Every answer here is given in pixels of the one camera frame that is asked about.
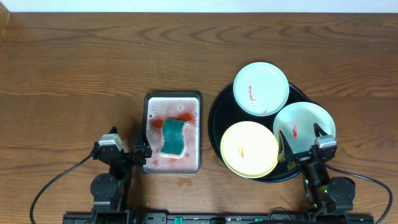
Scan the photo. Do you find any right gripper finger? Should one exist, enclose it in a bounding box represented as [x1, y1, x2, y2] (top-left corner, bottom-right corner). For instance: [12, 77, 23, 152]
[313, 123, 328, 138]
[278, 130, 293, 162]

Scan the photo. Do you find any mint plate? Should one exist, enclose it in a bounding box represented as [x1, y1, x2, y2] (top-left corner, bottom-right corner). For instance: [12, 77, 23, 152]
[233, 62, 290, 116]
[273, 102, 336, 153]

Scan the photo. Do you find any green yellow sponge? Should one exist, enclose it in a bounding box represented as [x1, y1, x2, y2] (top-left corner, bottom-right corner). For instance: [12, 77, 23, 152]
[160, 119, 185, 156]

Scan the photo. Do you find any yellow plate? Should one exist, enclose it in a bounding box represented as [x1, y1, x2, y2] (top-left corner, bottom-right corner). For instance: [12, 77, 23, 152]
[220, 121, 279, 179]

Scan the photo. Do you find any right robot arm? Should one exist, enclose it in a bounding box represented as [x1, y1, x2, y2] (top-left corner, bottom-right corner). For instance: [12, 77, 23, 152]
[278, 123, 356, 214]

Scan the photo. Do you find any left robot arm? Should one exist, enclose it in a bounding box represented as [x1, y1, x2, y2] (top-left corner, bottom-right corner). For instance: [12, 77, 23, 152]
[90, 126, 152, 213]

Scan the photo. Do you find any black rectangular soapy tray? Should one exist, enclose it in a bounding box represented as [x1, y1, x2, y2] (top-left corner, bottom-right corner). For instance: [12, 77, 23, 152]
[142, 91, 201, 174]

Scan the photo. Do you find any black round tray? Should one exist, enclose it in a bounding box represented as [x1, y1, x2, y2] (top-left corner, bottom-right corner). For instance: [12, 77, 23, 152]
[208, 83, 337, 184]

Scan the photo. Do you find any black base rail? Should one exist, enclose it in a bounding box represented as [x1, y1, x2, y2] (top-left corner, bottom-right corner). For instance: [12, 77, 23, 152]
[62, 212, 375, 224]

